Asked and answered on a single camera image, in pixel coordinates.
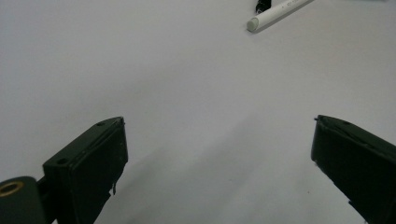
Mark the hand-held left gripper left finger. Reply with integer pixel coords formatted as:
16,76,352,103
42,116,129,224

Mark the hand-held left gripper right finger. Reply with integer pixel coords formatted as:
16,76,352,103
310,114,396,224

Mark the white pen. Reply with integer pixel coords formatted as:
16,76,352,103
246,0,316,34

